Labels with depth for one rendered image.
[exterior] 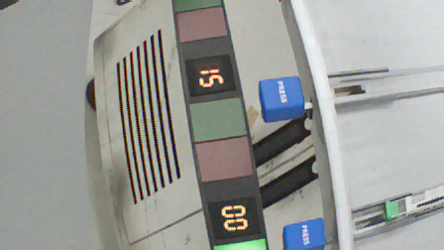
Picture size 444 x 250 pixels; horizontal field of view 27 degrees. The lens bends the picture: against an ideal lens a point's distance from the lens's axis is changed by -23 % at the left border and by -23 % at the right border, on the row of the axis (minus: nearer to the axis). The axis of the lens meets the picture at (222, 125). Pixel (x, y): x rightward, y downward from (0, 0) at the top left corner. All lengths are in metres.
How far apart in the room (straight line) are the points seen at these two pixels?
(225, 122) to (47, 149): 0.14
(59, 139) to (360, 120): 0.22
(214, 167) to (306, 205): 0.44
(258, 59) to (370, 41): 0.51
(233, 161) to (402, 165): 0.14
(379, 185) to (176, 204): 0.65
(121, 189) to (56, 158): 0.73
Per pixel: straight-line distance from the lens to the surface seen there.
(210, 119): 0.80
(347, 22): 0.83
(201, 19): 0.84
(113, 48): 1.57
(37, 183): 0.74
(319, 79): 0.78
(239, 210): 0.77
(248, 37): 1.34
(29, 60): 0.78
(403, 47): 0.83
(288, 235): 0.74
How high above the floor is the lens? 1.17
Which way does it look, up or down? 40 degrees down
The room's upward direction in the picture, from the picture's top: 57 degrees clockwise
